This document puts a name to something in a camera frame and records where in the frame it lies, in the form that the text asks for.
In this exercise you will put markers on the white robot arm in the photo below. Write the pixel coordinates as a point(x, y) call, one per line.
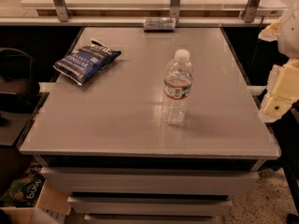
point(288, 37)

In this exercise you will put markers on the metal shelf bracket right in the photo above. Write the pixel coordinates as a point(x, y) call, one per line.
point(248, 15)

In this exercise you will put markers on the black chair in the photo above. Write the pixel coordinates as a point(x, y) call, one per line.
point(18, 84)

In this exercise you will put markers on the metal shelf bracket left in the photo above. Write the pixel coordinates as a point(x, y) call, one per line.
point(61, 10)

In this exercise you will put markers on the blue chip bag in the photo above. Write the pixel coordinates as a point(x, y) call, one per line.
point(83, 63)

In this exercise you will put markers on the cardboard box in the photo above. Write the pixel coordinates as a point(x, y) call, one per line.
point(51, 208)

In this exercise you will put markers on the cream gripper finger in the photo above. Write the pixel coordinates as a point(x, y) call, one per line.
point(271, 31)
point(282, 91)

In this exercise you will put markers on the green snack bag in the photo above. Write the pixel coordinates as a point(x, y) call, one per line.
point(25, 190)

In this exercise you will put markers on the metal shelf bracket middle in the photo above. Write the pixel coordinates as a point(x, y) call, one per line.
point(174, 9)

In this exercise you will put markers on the clear plastic water bottle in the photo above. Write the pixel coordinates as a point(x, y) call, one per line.
point(178, 79)

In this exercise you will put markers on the silver can lying down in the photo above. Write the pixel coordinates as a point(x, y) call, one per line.
point(159, 24)

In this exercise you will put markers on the metal shelf bracket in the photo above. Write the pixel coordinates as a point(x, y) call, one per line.
point(174, 9)
point(248, 15)
point(61, 10)

